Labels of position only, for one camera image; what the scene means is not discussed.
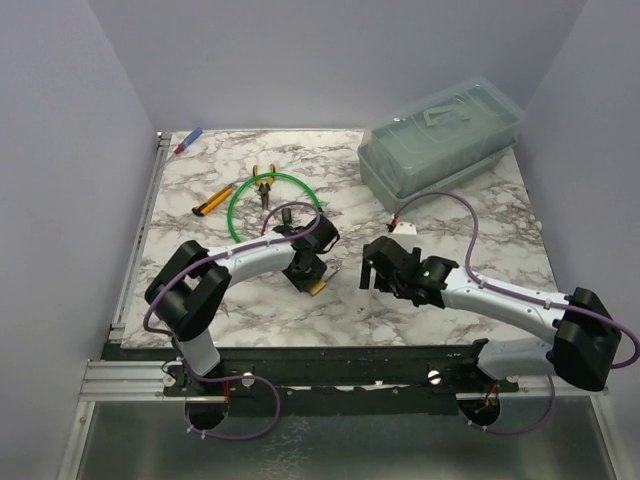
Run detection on brass padlock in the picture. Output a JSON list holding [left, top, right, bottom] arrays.
[[308, 258, 342, 296]]

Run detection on green cable lock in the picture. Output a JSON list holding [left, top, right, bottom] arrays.
[[226, 171, 322, 243]]

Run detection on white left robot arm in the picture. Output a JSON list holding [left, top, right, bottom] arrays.
[[144, 215, 340, 395]]

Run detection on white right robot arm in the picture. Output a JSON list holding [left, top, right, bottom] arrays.
[[361, 236, 621, 392]]

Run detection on black T-shaped tool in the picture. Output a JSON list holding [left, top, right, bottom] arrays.
[[281, 207, 293, 228]]

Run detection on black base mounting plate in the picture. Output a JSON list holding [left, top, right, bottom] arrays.
[[164, 341, 518, 416]]

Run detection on yellow black utility knife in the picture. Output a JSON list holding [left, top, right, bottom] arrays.
[[191, 184, 233, 217]]

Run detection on translucent green plastic toolbox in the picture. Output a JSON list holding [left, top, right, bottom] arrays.
[[357, 77, 525, 211]]

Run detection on blue red screwdriver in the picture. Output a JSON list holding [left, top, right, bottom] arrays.
[[173, 127, 203, 155]]

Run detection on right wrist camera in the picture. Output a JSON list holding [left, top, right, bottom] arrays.
[[390, 221, 417, 236]]

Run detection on yellow handled pliers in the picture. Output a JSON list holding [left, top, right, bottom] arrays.
[[255, 164, 276, 210]]

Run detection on aluminium side rail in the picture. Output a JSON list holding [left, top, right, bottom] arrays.
[[107, 132, 173, 343]]

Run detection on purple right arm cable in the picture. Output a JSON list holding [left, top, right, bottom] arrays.
[[392, 190, 640, 436]]

